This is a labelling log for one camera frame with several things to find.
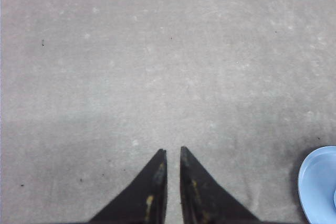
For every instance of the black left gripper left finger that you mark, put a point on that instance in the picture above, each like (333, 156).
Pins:
(144, 200)

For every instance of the grey table mat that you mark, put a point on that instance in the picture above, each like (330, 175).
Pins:
(91, 89)

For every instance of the blue plastic plate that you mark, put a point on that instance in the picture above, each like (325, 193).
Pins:
(316, 185)

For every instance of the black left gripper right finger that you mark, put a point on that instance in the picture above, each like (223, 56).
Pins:
(203, 199)

